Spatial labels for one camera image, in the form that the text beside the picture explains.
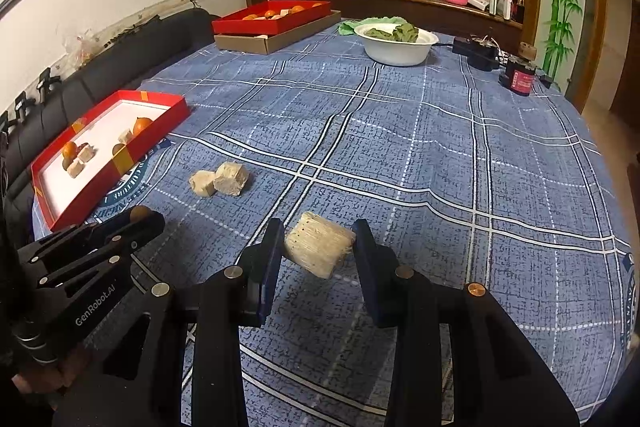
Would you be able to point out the dark round fruit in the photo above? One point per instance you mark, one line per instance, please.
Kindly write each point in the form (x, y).
(118, 150)

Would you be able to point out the white packets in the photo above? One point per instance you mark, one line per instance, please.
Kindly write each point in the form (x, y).
(492, 4)

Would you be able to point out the wooden door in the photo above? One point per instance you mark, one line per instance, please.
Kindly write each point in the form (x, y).
(620, 32)

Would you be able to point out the person's left hand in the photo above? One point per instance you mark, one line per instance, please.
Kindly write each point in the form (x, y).
(50, 379)

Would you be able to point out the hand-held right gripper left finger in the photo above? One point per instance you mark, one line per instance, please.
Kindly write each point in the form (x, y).
(272, 257)

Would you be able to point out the green leaves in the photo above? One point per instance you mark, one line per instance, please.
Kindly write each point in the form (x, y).
(395, 32)

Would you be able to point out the wooden counter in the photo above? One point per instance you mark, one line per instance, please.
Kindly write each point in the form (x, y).
(400, 6)

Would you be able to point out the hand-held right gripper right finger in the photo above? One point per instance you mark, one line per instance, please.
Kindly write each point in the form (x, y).
(367, 272)

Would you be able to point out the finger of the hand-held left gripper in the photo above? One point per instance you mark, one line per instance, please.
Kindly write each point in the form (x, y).
(95, 264)
(100, 229)

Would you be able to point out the row of black clips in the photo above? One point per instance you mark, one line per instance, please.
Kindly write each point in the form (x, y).
(47, 79)

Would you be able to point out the red box with fruit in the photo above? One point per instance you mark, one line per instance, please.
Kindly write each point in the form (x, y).
(240, 27)

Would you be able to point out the blue plaid tablecloth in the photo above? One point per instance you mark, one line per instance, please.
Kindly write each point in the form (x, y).
(425, 157)

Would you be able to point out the clear hanging plastic bag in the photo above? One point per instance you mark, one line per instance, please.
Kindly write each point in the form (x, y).
(85, 47)

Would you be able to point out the black red jar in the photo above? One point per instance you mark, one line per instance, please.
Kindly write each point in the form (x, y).
(520, 79)

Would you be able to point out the green cloth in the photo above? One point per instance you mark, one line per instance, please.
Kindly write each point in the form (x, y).
(347, 27)

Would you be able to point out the white bowl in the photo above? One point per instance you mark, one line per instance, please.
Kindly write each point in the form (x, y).
(395, 53)

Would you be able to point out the black power adapter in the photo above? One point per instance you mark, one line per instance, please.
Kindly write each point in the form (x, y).
(475, 52)

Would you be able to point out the red tray box white inside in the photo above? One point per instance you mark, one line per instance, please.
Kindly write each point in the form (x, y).
(107, 119)

